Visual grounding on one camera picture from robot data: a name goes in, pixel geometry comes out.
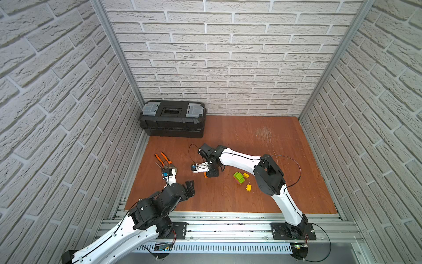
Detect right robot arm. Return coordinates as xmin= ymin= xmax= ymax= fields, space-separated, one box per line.
xmin=191 ymin=144 xmax=308 ymax=239

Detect small green lego brick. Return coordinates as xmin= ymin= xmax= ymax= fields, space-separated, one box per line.
xmin=233 ymin=172 xmax=244 ymax=179

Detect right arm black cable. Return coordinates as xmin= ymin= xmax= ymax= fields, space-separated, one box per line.
xmin=270 ymin=154 xmax=302 ymax=192

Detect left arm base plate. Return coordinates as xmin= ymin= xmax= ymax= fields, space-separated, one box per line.
xmin=158 ymin=222 xmax=188 ymax=240

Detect orange handled pliers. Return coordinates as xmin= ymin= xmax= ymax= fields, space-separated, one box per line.
xmin=155 ymin=151 xmax=173 ymax=168

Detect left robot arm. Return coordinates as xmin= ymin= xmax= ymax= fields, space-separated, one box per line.
xmin=61 ymin=180 xmax=195 ymax=264

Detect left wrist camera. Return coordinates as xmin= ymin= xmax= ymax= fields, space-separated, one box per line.
xmin=162 ymin=166 xmax=177 ymax=186

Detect black plastic toolbox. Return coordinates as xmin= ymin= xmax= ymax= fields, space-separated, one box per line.
xmin=140 ymin=100 xmax=207 ymax=138

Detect aluminium rail frame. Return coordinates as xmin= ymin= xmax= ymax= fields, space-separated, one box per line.
xmin=85 ymin=211 xmax=373 ymax=264

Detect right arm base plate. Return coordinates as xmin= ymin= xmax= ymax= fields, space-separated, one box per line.
xmin=270 ymin=223 xmax=317 ymax=240

